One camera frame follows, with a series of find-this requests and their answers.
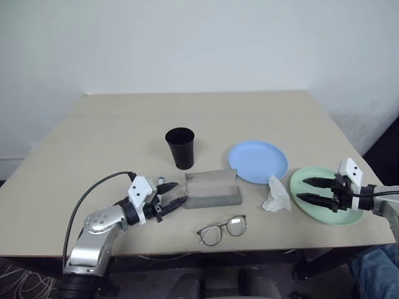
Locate tangled white cables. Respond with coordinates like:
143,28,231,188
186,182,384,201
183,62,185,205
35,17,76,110
0,258,60,299

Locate blue plastic plate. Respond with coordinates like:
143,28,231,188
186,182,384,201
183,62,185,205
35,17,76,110
228,140,289,185

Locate blue denim trouser leg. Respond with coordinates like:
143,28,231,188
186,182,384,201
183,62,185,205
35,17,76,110
349,244,399,299

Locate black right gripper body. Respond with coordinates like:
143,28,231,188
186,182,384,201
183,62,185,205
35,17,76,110
330,174,356,214

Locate grey glasses case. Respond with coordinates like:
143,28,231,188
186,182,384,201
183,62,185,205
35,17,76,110
185,169,243,209

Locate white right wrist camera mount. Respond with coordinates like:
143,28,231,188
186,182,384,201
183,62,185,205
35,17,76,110
335,158,365,210

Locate white tissue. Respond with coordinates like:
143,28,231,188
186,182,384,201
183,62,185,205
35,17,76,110
261,174,292,213

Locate green plastic plate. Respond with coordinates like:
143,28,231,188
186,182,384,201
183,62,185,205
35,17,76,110
289,166,365,225

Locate black table leg frame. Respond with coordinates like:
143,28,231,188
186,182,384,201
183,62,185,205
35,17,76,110
291,245,353,281

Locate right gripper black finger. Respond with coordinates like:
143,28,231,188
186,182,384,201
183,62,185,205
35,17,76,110
302,176,336,189
296,192,339,214

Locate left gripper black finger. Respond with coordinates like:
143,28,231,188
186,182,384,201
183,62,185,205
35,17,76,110
161,195,189,216
157,181,180,196

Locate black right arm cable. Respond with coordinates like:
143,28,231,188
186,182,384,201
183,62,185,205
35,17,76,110
349,190,399,199

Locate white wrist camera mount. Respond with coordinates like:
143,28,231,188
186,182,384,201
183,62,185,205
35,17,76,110
127,175,158,225
335,158,365,210

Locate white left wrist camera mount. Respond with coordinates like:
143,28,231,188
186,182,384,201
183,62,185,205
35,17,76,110
127,175,158,225

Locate black plastic cup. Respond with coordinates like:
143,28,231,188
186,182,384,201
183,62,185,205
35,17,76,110
165,126,196,171

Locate dark thin-framed eyeglasses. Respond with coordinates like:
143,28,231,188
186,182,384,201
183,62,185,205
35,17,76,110
196,214,249,247

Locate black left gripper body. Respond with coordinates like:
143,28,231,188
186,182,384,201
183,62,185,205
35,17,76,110
143,188,166,224

